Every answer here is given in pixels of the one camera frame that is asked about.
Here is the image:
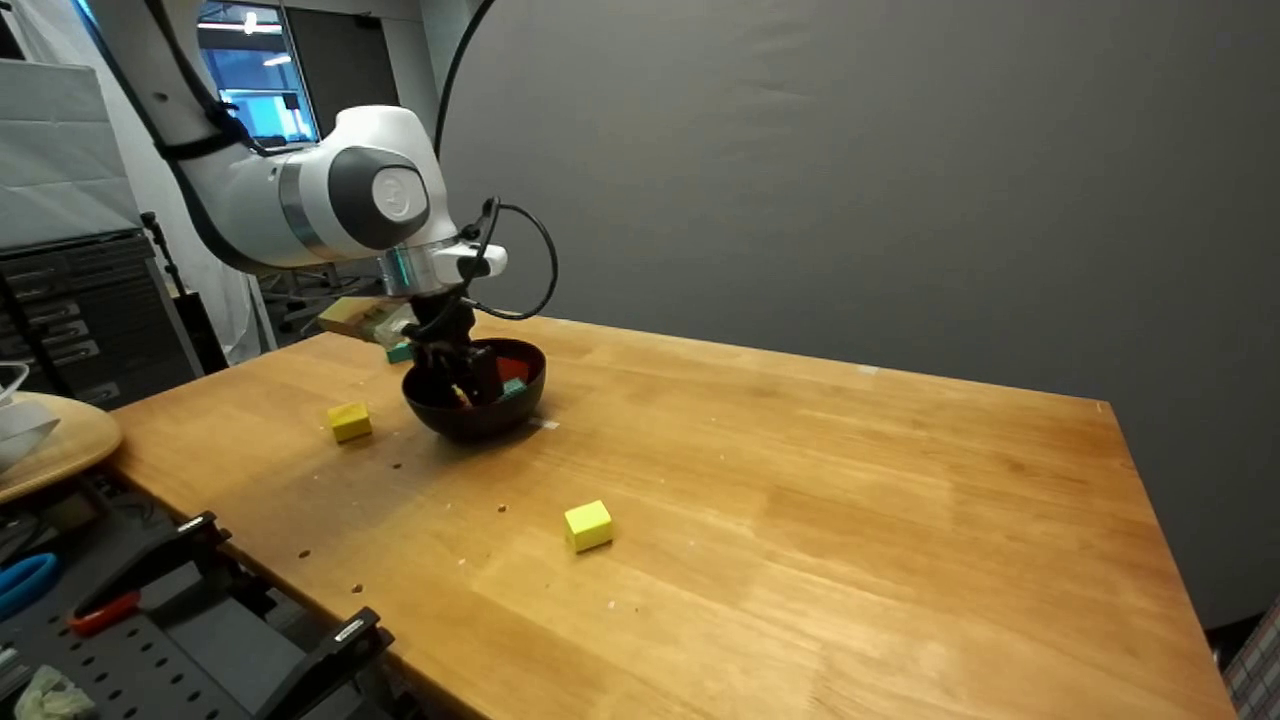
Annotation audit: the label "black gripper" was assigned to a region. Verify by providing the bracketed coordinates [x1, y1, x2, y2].
[404, 291, 501, 408]

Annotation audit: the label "black bowl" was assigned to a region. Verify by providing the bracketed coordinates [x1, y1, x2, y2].
[400, 334, 554, 449]

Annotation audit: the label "large yellow block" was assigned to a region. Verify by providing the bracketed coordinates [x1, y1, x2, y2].
[324, 399, 375, 449]

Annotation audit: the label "yellow-green block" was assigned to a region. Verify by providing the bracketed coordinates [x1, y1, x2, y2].
[561, 496, 620, 561]

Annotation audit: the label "red wooden block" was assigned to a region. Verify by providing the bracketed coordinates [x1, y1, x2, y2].
[483, 349, 541, 385]

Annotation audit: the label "white curtain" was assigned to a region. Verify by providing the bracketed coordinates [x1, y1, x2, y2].
[8, 0, 280, 367]

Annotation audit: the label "black tripod leg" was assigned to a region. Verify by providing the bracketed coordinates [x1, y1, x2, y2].
[138, 206, 234, 381]

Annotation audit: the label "blue lit screen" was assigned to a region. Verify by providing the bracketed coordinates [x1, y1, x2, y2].
[196, 2, 329, 152]

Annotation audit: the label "black drawer cabinet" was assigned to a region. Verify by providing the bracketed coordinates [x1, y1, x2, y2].
[0, 226, 208, 411]

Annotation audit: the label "black perforated board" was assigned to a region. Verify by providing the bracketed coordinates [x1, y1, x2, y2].
[0, 468, 446, 720]

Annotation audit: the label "grey box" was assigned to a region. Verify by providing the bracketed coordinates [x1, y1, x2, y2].
[0, 55, 149, 256]

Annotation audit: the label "grey fabric backdrop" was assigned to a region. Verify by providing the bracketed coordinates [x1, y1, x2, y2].
[433, 0, 1280, 633]

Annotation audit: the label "small white crumpled object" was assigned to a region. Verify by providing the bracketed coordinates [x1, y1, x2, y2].
[8, 659, 102, 720]

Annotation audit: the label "striped cloth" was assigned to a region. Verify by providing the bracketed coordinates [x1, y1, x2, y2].
[1220, 598, 1280, 720]

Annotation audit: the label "tan wrist camera plate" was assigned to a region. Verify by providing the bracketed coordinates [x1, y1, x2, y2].
[315, 291, 422, 351]

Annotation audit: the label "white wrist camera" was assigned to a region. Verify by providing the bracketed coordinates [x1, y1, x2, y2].
[455, 234, 512, 279]

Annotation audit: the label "black clamp orange handle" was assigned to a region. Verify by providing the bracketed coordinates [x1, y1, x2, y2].
[249, 602, 400, 720]
[59, 509, 234, 638]

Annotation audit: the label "blue-handled scissors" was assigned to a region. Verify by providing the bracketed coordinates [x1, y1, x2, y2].
[0, 548, 64, 622]

